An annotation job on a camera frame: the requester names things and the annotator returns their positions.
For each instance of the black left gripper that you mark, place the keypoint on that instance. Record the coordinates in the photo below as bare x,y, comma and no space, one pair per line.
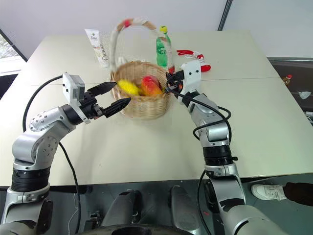
88,105

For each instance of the black window frame bar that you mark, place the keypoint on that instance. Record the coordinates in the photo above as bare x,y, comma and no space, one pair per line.
14,46

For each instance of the white sneaker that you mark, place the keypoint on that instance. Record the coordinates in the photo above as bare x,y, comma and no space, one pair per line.
266,192

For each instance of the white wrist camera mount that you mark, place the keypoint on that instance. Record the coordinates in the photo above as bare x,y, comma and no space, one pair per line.
69,90
193,73

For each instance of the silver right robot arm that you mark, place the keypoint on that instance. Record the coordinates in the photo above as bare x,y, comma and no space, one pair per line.
220,132

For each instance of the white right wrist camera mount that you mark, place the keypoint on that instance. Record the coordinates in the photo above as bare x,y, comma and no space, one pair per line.
193,73

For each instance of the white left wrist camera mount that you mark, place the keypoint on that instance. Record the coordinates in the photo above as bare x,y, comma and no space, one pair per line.
69,90

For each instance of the small bottle with red cap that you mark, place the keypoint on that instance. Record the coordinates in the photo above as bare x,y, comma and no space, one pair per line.
287,80

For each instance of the green plastic soda bottle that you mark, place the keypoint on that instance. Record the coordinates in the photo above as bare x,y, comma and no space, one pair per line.
162,51

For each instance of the red orange toy mango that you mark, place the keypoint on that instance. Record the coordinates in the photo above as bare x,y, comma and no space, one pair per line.
150,86

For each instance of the dark trouser leg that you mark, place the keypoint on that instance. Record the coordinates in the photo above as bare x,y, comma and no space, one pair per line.
299,194

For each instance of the dark grey rounded leg shape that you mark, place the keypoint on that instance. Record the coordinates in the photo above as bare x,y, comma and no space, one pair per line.
183,208
122,208

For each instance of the red and white packaged item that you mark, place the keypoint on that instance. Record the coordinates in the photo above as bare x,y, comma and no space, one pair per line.
185,52

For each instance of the yellow toy fruit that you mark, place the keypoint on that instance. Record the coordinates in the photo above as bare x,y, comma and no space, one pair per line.
129,86

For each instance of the black rounded torso rim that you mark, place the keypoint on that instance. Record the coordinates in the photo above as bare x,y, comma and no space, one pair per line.
129,231

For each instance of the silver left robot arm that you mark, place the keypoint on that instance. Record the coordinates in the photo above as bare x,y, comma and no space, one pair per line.
36,147

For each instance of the white Dove tube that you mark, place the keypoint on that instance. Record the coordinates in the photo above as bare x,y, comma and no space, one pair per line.
99,49

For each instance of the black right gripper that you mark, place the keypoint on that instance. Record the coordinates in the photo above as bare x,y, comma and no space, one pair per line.
179,77

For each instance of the crumpled white paper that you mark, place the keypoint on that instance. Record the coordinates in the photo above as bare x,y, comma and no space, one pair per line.
305,95

